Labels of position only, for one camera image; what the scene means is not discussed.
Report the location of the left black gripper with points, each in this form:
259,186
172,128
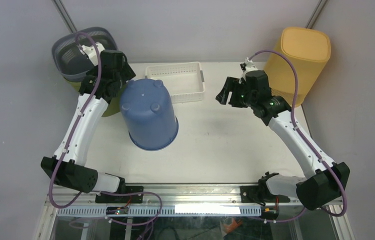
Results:
126,74

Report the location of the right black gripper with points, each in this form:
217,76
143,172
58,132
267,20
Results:
230,84

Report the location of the white perforated plastic tray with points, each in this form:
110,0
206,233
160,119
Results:
184,81

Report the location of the blue plastic bucket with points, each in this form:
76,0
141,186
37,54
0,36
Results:
148,113

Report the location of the yellow slatted waste bin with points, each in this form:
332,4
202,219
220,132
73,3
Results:
309,51

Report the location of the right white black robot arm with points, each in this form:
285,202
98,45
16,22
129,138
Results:
324,180

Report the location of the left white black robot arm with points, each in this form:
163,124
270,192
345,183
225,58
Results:
67,166

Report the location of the olive green waste bin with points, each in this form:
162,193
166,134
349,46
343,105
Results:
114,106

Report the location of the grey mesh waste bin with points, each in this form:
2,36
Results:
70,61

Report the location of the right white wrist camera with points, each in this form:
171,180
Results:
247,66

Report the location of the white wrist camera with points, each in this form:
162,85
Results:
247,66
90,52

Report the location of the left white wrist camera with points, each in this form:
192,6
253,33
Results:
90,52

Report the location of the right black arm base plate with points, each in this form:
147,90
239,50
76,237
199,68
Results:
252,194

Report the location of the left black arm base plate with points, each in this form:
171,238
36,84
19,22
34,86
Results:
132,193

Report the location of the aluminium mounting rail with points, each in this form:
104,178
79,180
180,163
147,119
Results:
172,194

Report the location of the white slotted cable duct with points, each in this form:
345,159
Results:
178,210

